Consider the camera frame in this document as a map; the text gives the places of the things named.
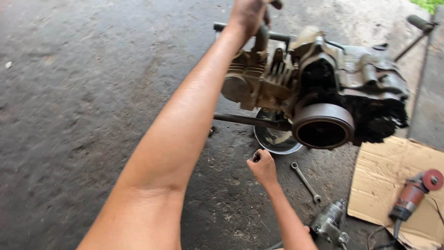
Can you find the green plants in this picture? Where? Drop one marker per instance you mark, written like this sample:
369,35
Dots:
428,5

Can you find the person's right hand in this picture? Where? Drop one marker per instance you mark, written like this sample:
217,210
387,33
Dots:
264,170

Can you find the person's left fingers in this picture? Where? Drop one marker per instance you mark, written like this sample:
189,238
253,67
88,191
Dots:
266,16

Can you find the silver combination wrench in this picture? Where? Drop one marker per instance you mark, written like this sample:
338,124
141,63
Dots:
306,182

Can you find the dirty motorcycle engine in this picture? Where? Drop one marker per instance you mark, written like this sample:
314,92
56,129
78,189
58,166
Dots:
312,86

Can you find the grey metal engine part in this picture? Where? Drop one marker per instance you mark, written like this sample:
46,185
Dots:
329,222

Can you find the kick lever with rubber grip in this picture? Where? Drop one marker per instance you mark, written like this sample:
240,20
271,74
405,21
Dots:
416,33

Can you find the black metal stand bar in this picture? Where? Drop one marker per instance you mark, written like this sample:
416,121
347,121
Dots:
249,120
274,35

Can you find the person's right fingers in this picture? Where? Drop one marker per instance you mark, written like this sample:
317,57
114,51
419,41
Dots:
259,155

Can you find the round metal bowl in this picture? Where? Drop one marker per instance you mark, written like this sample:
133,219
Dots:
275,140

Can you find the brown cardboard sheet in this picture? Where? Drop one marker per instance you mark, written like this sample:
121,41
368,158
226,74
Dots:
381,180

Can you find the small white pebble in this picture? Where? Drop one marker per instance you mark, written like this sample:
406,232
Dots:
8,64

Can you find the red angle grinder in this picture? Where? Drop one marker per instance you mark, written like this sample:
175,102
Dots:
414,196

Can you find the small dark bolt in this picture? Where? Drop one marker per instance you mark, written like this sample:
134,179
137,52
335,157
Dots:
211,131

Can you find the small dark metal nut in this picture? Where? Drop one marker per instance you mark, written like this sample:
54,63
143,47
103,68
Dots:
256,158

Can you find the person's left hand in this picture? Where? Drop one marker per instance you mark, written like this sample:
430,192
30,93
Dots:
247,14

